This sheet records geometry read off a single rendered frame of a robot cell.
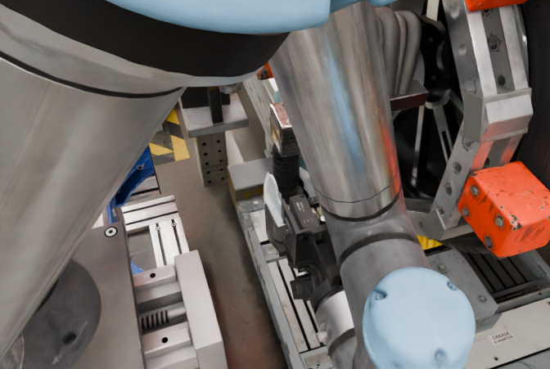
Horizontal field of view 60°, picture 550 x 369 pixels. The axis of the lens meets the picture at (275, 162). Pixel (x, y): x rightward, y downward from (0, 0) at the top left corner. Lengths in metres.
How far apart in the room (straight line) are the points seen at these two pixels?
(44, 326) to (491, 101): 0.52
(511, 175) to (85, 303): 0.51
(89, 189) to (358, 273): 0.28
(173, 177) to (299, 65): 1.56
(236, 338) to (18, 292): 1.26
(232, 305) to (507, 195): 1.03
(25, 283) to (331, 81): 0.20
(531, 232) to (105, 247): 0.51
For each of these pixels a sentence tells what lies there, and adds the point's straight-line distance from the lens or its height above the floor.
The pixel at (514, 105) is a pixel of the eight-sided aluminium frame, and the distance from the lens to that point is 0.61.
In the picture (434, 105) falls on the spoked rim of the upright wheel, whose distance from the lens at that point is 0.88.
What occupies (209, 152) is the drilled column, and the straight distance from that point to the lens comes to 1.66.
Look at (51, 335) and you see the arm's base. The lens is 0.53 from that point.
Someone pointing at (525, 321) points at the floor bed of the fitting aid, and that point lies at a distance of 1.54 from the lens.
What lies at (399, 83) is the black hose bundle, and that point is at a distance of 0.57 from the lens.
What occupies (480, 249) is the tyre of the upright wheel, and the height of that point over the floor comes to 0.68.
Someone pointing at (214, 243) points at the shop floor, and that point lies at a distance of 1.62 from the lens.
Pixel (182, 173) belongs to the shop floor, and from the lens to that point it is 1.85.
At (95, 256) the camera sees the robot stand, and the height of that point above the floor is 0.82.
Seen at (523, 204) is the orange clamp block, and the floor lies 0.88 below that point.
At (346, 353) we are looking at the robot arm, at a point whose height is 0.88.
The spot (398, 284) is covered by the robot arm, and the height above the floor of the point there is 1.01.
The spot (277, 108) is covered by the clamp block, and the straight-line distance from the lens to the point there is 0.58.
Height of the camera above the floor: 1.31
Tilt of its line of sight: 45 degrees down
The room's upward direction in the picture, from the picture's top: straight up
